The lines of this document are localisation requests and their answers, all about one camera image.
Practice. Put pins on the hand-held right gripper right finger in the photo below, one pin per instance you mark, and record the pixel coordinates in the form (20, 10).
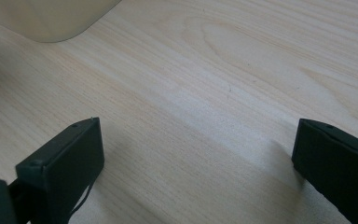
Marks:
(338, 165)

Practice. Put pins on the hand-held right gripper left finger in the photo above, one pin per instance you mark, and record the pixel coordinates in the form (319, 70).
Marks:
(65, 168)

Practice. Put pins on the cream rounded tray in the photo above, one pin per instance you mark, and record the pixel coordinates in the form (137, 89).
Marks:
(43, 17)

